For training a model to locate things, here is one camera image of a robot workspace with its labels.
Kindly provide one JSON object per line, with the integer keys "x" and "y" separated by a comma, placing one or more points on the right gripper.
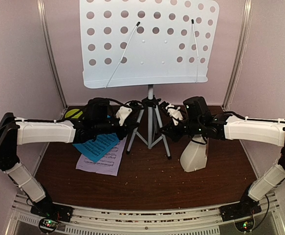
{"x": 176, "y": 136}

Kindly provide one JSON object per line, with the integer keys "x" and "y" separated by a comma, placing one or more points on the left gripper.
{"x": 126, "y": 127}

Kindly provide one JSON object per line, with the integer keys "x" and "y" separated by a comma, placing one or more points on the blue sheet music page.
{"x": 94, "y": 150}

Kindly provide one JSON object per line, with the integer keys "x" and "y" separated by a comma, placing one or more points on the white perforated music stand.
{"x": 146, "y": 42}

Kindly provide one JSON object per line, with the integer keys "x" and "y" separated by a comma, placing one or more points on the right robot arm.
{"x": 260, "y": 131}

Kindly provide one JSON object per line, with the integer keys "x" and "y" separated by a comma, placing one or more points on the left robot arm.
{"x": 16, "y": 132}

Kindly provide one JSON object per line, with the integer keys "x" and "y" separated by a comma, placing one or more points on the green bowl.
{"x": 73, "y": 113}

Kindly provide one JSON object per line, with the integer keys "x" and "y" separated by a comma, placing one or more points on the white metronome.
{"x": 194, "y": 156}

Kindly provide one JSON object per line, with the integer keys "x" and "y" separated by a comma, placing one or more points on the lilac sheet music page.
{"x": 107, "y": 165}

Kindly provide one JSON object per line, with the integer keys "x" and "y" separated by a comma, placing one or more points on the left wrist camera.
{"x": 122, "y": 114}

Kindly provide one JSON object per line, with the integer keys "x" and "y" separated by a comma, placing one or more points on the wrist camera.
{"x": 122, "y": 114}
{"x": 175, "y": 113}

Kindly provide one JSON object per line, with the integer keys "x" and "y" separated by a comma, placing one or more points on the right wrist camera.
{"x": 175, "y": 113}

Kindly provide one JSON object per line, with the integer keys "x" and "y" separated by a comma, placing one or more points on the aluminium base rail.
{"x": 192, "y": 221}

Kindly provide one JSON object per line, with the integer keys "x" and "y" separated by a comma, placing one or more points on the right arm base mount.
{"x": 242, "y": 215}

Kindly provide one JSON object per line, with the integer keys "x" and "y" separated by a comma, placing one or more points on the right aluminium corner post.
{"x": 241, "y": 47}

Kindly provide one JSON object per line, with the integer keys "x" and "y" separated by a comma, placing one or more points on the aluminium corner post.
{"x": 50, "y": 54}
{"x": 241, "y": 47}

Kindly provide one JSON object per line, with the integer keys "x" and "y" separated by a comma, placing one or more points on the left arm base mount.
{"x": 51, "y": 220}

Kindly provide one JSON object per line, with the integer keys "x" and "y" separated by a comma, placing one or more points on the left aluminium corner post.
{"x": 50, "y": 54}

